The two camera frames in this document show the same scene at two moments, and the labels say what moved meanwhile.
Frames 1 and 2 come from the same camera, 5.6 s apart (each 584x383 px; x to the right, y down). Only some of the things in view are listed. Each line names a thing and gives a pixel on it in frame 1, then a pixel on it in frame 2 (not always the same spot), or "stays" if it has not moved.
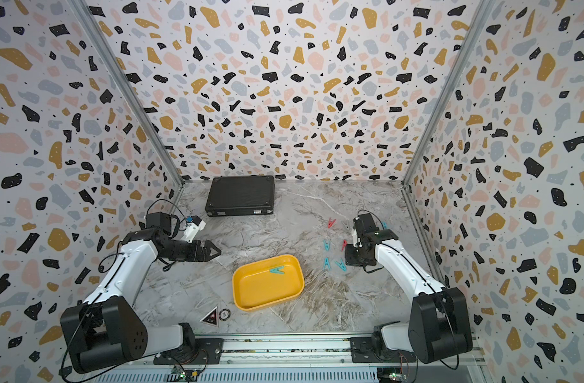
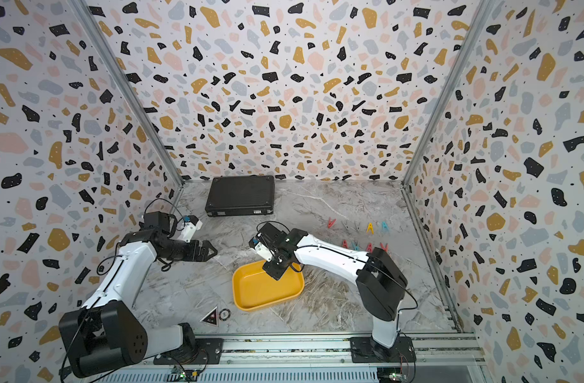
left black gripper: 194,255 stays
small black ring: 224,314 stays
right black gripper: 349,259 -> 270,272
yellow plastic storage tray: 262,282 stays
